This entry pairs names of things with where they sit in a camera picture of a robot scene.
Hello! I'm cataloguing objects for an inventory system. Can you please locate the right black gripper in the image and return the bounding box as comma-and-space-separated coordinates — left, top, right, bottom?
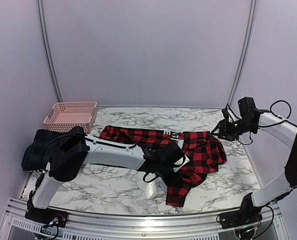
211, 118, 256, 141

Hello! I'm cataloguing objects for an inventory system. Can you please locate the red black plaid garment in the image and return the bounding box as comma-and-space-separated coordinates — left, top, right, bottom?
99, 125, 227, 207

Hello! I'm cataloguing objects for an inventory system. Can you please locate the dark green plaid garment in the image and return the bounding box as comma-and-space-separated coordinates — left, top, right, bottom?
21, 129, 64, 172

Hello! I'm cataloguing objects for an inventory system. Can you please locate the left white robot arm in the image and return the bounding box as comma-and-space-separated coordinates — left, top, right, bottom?
21, 127, 187, 223

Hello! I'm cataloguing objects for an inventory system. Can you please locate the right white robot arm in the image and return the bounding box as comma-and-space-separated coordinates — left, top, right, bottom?
211, 107, 297, 224

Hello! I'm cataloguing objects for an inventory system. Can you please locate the pink plastic laundry basket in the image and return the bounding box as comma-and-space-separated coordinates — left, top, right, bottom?
43, 101, 97, 134

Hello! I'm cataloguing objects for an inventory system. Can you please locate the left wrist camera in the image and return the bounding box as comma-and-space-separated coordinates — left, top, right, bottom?
154, 143, 190, 173

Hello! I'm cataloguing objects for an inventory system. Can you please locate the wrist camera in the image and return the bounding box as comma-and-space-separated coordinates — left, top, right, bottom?
154, 143, 190, 173
221, 96, 258, 123

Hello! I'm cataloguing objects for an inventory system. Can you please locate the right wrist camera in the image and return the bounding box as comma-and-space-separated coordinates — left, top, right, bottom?
221, 96, 258, 123

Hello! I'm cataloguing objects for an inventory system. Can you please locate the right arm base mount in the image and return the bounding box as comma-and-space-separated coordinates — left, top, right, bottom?
216, 193, 263, 229

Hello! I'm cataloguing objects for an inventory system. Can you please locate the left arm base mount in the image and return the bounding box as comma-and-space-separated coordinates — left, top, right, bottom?
24, 200, 68, 228

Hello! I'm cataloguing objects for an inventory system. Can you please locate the right aluminium corner post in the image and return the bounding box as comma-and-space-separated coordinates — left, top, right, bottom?
227, 0, 258, 106

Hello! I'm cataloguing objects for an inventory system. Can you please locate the aluminium corner post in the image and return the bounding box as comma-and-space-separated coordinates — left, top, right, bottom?
36, 0, 63, 102
227, 0, 258, 106

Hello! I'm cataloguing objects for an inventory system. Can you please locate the left aluminium corner post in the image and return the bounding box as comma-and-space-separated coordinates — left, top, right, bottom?
36, 0, 63, 102

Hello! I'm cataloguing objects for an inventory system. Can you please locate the aluminium front frame rail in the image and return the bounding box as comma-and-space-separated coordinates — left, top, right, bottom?
0, 198, 291, 240

